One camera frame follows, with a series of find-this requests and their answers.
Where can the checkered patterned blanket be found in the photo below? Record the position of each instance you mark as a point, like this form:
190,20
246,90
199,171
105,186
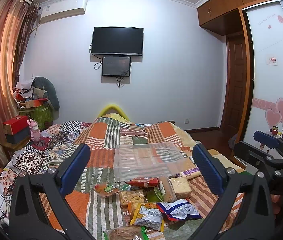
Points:
36,154

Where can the large wall television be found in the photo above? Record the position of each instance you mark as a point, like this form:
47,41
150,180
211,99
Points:
117,41

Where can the red noodle snack bag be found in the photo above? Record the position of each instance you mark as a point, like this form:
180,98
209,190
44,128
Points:
144,182

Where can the small wall monitor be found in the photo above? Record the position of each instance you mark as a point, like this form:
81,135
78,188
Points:
116,66

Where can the green jelly cup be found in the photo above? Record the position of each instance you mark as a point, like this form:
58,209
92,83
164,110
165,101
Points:
154,195

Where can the grey green pillow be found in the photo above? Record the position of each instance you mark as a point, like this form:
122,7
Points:
45,84

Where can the red box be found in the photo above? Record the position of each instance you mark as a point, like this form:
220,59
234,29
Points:
15,125

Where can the pink rabbit toy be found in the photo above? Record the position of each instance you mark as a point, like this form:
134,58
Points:
35,133

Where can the blue white snack bag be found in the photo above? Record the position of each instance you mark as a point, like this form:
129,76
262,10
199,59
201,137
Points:
179,210

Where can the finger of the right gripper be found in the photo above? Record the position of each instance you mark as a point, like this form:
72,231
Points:
271,141
261,160

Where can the clear plastic storage bin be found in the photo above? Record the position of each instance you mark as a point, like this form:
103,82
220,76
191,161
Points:
147,160

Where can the white air conditioner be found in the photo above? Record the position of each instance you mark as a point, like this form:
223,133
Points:
63,9

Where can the brown wooden door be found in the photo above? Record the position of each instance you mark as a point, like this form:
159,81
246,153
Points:
236,83

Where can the dark grey box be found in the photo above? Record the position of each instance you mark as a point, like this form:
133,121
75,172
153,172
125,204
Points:
18,137

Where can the purple label biscuit roll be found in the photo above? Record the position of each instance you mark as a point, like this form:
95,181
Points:
190,174

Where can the brown biscuit roll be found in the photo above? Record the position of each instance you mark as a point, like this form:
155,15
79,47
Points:
167,190

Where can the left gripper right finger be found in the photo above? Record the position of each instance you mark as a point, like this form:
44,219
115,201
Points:
243,209

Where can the yellow snack bag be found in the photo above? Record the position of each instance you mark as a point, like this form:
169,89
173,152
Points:
147,214

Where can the orange pastry clear pack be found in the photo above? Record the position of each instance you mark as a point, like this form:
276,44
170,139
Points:
105,189

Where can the clear pack of puffs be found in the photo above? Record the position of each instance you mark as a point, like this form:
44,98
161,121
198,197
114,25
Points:
136,196

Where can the wooden wardrobe with sliding door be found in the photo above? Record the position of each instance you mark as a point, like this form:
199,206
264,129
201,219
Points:
261,22

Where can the bread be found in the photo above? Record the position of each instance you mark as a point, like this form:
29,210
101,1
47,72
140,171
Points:
126,233

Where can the wall power outlet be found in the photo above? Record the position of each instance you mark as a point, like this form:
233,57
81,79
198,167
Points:
186,120

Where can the yellow bed footboard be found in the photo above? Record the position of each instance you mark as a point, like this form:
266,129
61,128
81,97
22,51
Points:
114,108

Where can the green cardboard box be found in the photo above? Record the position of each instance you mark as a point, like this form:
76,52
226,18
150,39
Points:
41,114

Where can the beige cracker block pack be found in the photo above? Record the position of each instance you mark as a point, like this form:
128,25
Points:
181,187

